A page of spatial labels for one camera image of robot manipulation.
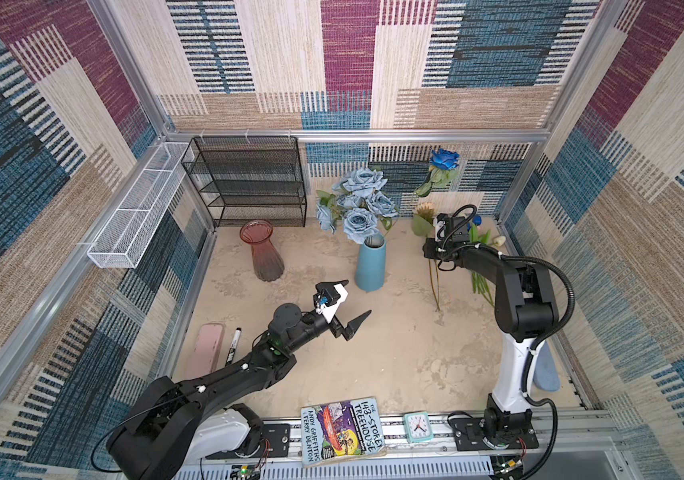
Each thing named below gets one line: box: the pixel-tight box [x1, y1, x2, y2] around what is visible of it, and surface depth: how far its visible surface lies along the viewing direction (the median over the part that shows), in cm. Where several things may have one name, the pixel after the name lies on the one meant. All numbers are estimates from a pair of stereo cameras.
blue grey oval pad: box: [533, 340, 561, 392], surface depth 81 cm
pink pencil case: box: [185, 323, 224, 378], surface depth 90 cm
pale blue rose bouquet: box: [316, 168, 399, 244], surface depth 75 cm
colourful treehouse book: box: [300, 397, 387, 466], surface depth 74 cm
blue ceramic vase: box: [355, 233, 387, 292], surface depth 93 cm
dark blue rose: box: [414, 148, 460, 197], surface depth 79 cm
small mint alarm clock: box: [403, 411, 434, 443], surface depth 76 cm
